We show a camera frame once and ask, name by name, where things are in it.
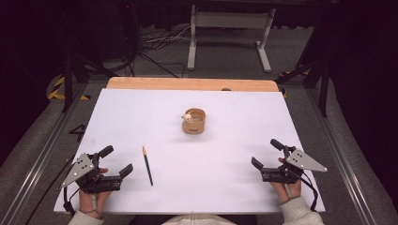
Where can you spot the person's left hand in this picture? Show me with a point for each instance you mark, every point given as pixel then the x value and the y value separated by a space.
pixel 89 202

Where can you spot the black metal stand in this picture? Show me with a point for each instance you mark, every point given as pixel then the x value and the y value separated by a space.
pixel 314 73

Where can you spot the wooden table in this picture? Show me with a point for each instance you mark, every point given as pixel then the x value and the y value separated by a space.
pixel 187 83

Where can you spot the person's light top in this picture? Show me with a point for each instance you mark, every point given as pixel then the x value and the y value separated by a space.
pixel 197 220

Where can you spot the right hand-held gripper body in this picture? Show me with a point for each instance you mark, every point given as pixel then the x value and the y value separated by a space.
pixel 305 162

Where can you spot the black tripod stand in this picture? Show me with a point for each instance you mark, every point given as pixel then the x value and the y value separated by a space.
pixel 75 67

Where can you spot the aluminium rail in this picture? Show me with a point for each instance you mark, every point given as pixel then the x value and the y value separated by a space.
pixel 341 159
pixel 40 159

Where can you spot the person's right hand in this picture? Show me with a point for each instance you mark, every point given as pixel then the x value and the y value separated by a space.
pixel 289 192

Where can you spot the white paper sheet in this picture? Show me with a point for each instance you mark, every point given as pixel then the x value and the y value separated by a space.
pixel 194 162

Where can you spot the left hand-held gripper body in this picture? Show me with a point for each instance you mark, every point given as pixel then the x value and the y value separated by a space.
pixel 82 167

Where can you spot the dark pencil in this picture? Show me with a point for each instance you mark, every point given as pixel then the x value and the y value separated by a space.
pixel 147 167

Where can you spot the white metal stand frame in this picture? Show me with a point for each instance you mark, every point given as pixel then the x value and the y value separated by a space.
pixel 230 20

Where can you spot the wooden pen holder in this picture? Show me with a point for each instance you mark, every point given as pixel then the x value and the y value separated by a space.
pixel 194 123

